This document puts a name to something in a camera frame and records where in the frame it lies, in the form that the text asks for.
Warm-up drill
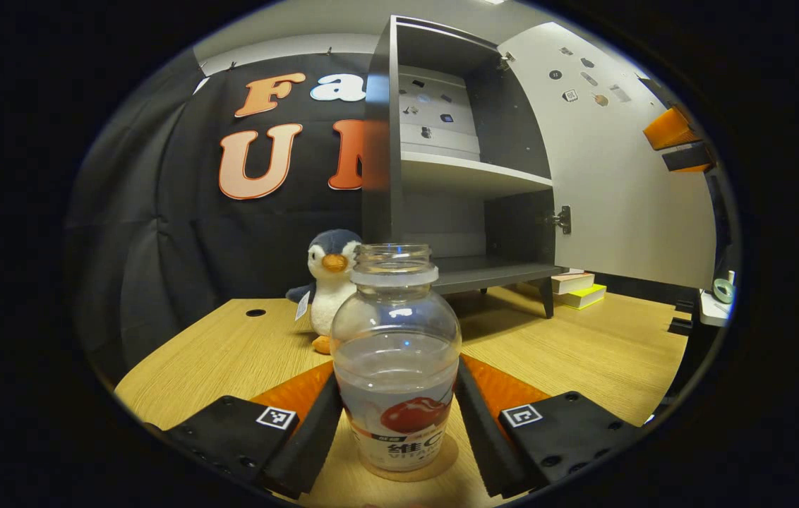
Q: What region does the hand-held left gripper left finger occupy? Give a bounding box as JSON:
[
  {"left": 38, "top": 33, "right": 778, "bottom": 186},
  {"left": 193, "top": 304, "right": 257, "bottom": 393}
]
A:
[{"left": 160, "top": 360, "right": 344, "bottom": 500}]

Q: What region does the white cabinet door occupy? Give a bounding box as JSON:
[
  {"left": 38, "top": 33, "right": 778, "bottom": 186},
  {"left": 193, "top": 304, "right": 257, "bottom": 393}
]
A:
[{"left": 498, "top": 21, "right": 718, "bottom": 290}]

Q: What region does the penguin plush toy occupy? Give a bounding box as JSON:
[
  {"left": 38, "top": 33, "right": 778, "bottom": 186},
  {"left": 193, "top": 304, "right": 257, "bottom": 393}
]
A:
[{"left": 285, "top": 229, "right": 365, "bottom": 356}]

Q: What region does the black backdrop cloth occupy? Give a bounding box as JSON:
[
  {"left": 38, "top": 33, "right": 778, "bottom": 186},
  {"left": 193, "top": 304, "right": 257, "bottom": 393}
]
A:
[{"left": 64, "top": 49, "right": 386, "bottom": 385}]

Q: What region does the brown cover book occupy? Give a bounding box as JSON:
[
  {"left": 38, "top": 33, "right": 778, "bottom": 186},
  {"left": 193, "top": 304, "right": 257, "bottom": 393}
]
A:
[{"left": 551, "top": 272, "right": 596, "bottom": 295}]

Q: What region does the clear plastic bottle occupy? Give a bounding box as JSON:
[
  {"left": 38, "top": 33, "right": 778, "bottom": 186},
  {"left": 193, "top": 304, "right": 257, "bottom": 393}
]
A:
[{"left": 330, "top": 243, "right": 462, "bottom": 473}]

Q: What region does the yellow book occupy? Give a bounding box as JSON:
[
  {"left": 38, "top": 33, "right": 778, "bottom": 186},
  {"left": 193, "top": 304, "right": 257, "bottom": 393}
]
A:
[{"left": 558, "top": 284, "right": 607, "bottom": 310}]

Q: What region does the dark grey cabinet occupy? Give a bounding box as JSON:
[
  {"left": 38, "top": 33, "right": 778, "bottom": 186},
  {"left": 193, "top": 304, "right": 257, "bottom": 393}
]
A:
[{"left": 361, "top": 16, "right": 570, "bottom": 318}]

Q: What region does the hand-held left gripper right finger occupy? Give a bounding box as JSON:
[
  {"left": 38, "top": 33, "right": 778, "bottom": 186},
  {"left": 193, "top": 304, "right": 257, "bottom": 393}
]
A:
[{"left": 455, "top": 354, "right": 644, "bottom": 498}]

